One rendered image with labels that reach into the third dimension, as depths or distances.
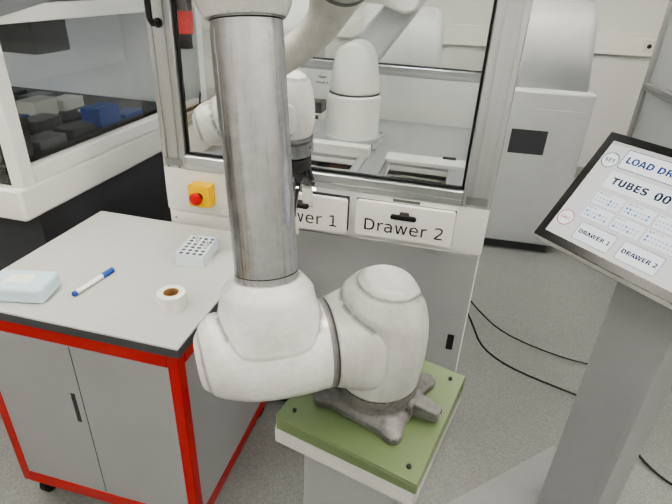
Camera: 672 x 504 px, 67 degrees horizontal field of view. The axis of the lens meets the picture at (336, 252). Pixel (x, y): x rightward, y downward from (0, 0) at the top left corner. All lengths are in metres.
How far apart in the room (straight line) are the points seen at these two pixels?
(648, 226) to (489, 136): 0.44
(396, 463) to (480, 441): 1.19
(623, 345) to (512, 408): 0.91
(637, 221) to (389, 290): 0.67
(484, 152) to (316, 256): 0.61
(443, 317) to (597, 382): 0.47
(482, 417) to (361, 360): 1.39
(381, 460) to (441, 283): 0.80
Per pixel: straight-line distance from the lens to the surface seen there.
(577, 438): 1.66
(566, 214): 1.36
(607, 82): 4.96
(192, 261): 1.49
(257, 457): 1.95
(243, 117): 0.72
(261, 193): 0.73
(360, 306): 0.81
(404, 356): 0.85
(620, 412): 1.53
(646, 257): 1.26
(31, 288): 1.45
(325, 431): 0.96
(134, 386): 1.38
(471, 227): 1.52
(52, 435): 1.72
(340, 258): 1.62
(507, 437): 2.15
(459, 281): 1.60
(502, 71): 1.40
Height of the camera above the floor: 1.50
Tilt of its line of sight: 29 degrees down
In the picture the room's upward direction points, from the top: 3 degrees clockwise
